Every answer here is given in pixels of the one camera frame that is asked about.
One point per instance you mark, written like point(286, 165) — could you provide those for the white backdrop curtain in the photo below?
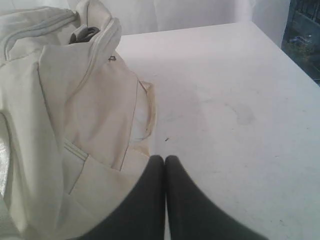
point(134, 28)

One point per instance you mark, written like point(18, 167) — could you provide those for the beige duffel bag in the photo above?
point(75, 122)

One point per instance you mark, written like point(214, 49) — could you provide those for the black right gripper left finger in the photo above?
point(141, 215)

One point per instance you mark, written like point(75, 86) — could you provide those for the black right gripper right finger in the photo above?
point(192, 215)

